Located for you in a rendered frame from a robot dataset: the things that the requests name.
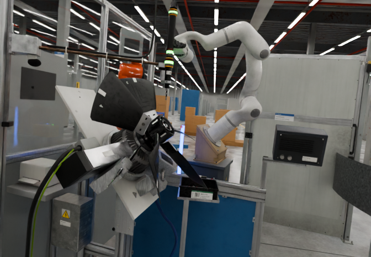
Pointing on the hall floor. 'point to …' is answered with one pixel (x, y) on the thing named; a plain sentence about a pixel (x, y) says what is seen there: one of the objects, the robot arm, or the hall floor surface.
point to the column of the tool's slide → (3, 92)
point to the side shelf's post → (52, 251)
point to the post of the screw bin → (184, 228)
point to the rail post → (258, 229)
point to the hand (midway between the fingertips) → (170, 42)
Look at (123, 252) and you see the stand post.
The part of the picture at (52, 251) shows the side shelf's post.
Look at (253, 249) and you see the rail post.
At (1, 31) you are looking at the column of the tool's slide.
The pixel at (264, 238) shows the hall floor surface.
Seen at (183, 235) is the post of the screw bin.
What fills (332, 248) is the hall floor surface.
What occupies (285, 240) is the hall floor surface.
